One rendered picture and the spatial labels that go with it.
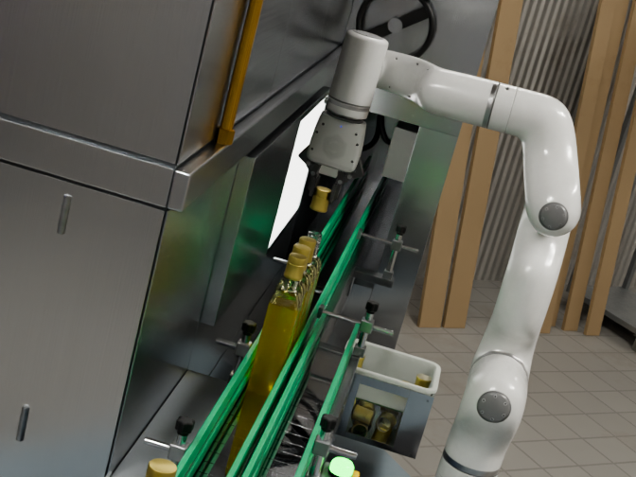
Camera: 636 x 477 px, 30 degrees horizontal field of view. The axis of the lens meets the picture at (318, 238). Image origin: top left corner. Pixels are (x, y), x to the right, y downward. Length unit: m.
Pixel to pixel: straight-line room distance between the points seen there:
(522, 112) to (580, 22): 4.47
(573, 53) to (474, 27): 3.51
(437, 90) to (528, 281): 0.40
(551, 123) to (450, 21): 1.05
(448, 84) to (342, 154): 0.25
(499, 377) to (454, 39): 1.21
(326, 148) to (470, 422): 0.60
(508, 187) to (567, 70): 0.72
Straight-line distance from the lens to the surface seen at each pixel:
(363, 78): 2.26
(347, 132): 2.29
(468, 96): 2.24
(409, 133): 3.39
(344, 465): 2.19
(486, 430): 2.35
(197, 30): 1.67
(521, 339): 2.39
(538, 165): 2.23
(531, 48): 6.53
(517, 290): 2.31
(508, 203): 6.79
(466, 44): 3.24
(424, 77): 2.26
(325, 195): 2.34
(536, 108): 2.24
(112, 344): 1.82
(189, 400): 2.20
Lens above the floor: 2.03
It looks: 17 degrees down
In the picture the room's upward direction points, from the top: 15 degrees clockwise
